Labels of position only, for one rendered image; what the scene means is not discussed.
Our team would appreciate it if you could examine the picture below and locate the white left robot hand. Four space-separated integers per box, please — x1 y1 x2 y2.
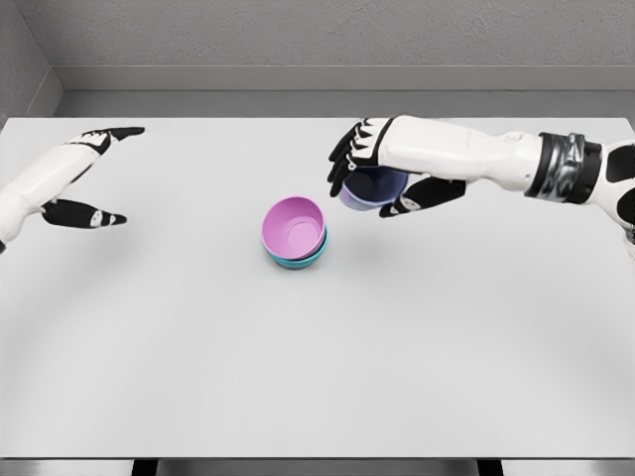
20 126 147 230

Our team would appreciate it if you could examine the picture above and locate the teal bowl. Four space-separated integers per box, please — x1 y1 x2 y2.
264 226 330 272

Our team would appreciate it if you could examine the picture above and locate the purple cup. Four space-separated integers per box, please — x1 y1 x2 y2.
340 165 411 214

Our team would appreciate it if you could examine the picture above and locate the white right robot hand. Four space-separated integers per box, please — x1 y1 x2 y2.
326 115 468 219

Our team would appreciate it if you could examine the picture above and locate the pink bowl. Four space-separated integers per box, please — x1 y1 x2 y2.
261 195 327 261

